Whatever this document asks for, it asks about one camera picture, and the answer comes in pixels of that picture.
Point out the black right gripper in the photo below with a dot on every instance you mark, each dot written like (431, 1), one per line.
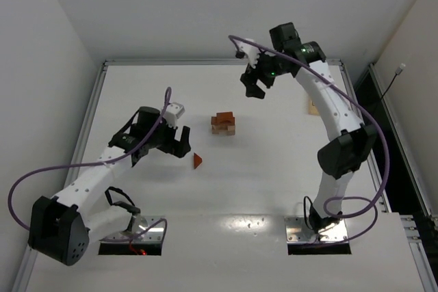
(256, 75)

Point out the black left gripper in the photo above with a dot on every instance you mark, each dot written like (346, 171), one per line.
(172, 142)

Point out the red-brown triangle wood block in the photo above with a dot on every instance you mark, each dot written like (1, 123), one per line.
(197, 160)

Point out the red-brown long wood block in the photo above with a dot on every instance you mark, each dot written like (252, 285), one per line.
(218, 126)

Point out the red-brown arch wood block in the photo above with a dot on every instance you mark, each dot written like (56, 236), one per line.
(225, 118)

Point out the translucent orange plastic box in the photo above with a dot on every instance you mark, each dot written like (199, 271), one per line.
(312, 109)

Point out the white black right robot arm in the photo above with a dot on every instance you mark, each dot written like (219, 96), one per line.
(350, 140)

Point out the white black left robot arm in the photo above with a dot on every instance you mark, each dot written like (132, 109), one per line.
(62, 227)

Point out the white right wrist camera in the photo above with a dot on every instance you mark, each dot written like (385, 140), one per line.
(248, 52)

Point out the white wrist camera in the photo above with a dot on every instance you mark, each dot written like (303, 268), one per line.
(248, 52)
(173, 113)

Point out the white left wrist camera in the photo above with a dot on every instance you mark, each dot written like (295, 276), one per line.
(173, 113)

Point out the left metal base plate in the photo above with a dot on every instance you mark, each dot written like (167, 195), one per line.
(149, 229)

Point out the metal base plate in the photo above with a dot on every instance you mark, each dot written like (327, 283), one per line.
(298, 233)
(149, 229)

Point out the aluminium table frame rail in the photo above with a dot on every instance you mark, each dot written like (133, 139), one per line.
(173, 62)

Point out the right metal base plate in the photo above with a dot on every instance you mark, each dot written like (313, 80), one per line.
(298, 233)

